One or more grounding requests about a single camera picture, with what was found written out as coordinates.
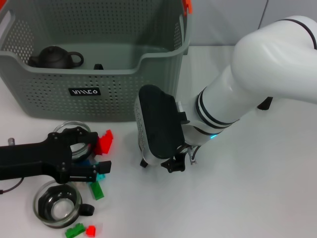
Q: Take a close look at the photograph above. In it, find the dark clay teapot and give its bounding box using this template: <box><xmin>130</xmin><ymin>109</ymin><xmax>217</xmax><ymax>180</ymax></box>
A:
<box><xmin>27</xmin><ymin>46</ymin><xmax>85</xmax><ymax>69</ymax></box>

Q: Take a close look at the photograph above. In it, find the right gripper cable plug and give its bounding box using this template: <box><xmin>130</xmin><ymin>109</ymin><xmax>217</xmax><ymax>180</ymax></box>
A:
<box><xmin>184</xmin><ymin>145</ymin><xmax>199</xmax><ymax>166</ymax></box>

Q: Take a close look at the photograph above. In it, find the glass pitcher black handle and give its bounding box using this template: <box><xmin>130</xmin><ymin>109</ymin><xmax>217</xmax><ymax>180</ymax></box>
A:
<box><xmin>257</xmin><ymin>96</ymin><xmax>273</xmax><ymax>111</ymax></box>

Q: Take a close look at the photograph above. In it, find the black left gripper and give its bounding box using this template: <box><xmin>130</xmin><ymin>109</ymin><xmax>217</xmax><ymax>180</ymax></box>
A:
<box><xmin>0</xmin><ymin>126</ymin><xmax>112</xmax><ymax>184</ymax></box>

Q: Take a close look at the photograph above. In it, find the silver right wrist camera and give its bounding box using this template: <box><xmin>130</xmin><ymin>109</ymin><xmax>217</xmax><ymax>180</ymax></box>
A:
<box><xmin>133</xmin><ymin>84</ymin><xmax>190</xmax><ymax>167</ymax></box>

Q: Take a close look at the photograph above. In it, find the long green toy brick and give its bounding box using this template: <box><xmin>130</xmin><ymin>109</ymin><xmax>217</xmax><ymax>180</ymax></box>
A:
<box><xmin>89</xmin><ymin>181</ymin><xmax>105</xmax><ymax>201</ymax></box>

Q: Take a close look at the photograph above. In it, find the small green toy brick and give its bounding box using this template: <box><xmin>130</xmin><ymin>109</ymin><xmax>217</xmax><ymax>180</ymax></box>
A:
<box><xmin>64</xmin><ymin>223</ymin><xmax>85</xmax><ymax>238</ymax></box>

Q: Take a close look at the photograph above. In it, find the grey perforated storage bin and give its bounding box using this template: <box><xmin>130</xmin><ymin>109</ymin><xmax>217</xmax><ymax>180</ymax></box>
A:
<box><xmin>0</xmin><ymin>0</ymin><xmax>193</xmax><ymax>122</ymax></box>

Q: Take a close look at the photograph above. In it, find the bright red toy brick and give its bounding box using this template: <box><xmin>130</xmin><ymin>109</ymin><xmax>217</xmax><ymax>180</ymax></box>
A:
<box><xmin>98</xmin><ymin>129</ymin><xmax>114</xmax><ymax>156</ymax></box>

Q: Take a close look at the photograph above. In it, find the blue toy brick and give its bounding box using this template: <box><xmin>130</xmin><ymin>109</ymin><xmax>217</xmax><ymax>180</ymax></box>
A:
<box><xmin>74</xmin><ymin>160</ymin><xmax>94</xmax><ymax>168</ymax></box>

